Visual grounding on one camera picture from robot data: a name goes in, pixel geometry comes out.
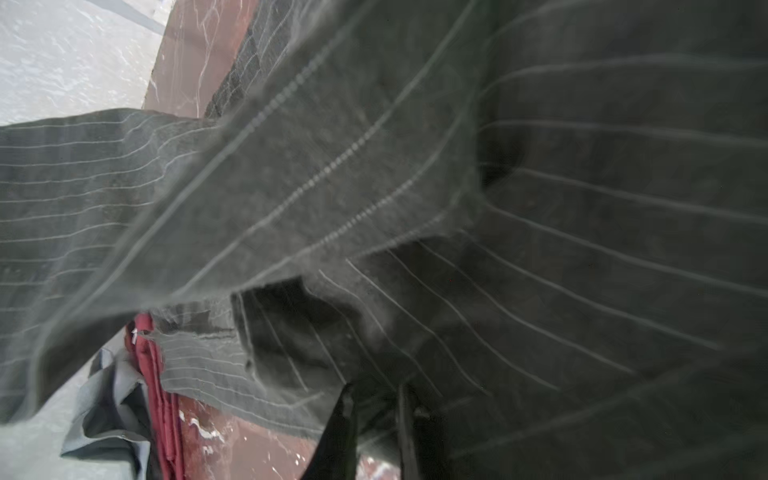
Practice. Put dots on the dark grey striped shirt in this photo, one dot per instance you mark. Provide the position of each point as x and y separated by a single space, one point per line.
530 236

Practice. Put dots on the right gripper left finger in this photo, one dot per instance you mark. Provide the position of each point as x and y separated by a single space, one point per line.
335 456

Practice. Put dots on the light grey folded shirt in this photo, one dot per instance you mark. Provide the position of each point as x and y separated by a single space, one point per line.
111 420

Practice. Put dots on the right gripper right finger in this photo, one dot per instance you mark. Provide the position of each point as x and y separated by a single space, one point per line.
414 441

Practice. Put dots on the maroon folded shirt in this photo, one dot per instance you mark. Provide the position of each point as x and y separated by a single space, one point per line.
163 406

